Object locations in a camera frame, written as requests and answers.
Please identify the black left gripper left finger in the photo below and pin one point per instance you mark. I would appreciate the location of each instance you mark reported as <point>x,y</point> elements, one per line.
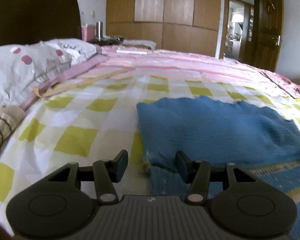
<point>66,200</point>

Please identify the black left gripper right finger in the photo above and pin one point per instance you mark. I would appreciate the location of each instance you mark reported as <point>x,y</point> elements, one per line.
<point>237,201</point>

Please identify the blue knitted sweater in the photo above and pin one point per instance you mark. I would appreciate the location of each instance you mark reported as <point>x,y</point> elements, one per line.
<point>257,139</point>

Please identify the yellow white checkered bedsheet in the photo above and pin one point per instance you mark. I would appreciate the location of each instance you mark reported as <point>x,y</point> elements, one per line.
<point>97,121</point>

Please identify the beige striped knit garment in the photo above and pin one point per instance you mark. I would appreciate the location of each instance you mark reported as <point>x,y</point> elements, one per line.
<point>10,117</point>

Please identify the grey pillow with pink dots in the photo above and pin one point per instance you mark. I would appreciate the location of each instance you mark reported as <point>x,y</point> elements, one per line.
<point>23,67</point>

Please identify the pink striped quilt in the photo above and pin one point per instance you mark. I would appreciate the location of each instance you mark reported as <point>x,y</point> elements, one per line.
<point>122,62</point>

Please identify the pink box on nightstand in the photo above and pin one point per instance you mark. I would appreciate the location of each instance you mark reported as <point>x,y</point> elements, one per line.
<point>88,32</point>

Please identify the white cloth on nightstand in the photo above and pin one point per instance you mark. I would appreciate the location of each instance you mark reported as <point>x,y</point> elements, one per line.
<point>140,43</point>

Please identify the dark brown headboard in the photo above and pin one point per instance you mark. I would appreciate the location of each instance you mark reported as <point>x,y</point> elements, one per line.
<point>32,21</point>

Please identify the brown wooden wardrobe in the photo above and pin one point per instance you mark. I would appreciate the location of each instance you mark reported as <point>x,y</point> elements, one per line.
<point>194,26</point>

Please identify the brown wooden door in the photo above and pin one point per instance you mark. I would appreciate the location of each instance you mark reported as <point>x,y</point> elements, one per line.
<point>270,25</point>

